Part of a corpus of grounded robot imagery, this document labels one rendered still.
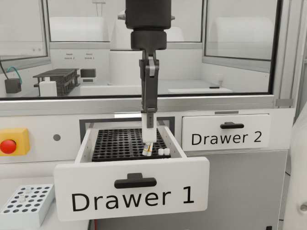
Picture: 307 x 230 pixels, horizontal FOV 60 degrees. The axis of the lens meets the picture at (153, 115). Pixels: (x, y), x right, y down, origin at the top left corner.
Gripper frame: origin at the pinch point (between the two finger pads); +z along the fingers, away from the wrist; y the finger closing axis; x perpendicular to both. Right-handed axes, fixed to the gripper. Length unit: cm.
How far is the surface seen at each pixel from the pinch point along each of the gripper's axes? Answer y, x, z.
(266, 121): -21.0, 40.4, 5.9
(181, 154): -0.2, 7.6, 7.4
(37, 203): 0.1, -25.4, 17.4
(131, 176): 12.6, -4.5, 5.8
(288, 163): -177, 162, 95
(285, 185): -136, 133, 96
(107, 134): -15.7, -10.0, 6.7
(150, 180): 14.5, -1.4, 5.8
